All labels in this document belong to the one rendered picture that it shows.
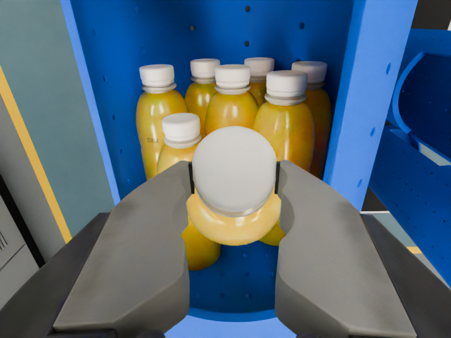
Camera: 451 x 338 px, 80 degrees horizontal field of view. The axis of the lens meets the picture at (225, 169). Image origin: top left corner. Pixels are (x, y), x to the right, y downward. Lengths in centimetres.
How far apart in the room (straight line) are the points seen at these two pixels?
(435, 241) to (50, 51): 171
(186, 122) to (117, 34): 13
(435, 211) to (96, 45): 95
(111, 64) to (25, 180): 175
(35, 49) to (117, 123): 136
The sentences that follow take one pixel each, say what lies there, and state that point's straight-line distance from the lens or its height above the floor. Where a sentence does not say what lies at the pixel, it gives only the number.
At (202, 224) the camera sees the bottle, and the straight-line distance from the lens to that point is 16.
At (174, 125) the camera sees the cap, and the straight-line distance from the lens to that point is 27.
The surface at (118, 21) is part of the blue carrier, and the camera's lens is 36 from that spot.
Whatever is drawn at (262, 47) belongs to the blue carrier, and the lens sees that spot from 42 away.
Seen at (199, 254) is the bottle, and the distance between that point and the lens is 35.
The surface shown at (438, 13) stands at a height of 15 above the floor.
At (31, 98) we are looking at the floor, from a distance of 177.
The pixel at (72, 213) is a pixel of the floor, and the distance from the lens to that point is 205.
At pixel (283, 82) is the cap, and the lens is 26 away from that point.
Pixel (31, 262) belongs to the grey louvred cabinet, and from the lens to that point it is 233.
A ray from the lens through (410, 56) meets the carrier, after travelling 90.
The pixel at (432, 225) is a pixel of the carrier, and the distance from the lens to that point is 101.
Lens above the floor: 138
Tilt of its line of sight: 61 degrees down
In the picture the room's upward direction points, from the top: 176 degrees counter-clockwise
